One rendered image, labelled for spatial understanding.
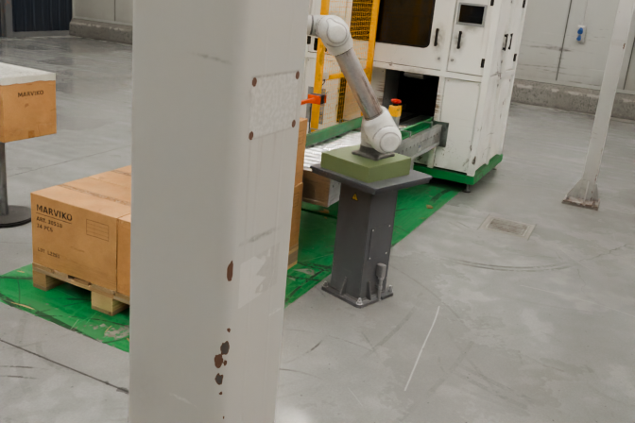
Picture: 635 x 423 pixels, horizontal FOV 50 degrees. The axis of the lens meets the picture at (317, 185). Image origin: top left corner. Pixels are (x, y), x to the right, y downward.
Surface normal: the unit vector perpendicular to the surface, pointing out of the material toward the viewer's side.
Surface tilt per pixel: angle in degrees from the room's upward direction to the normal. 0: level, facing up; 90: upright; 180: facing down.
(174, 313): 90
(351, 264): 90
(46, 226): 90
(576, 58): 90
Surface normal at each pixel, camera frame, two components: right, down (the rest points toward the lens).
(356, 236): -0.71, 0.14
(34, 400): 0.09, -0.95
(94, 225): -0.45, 0.22
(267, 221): 0.89, 0.21
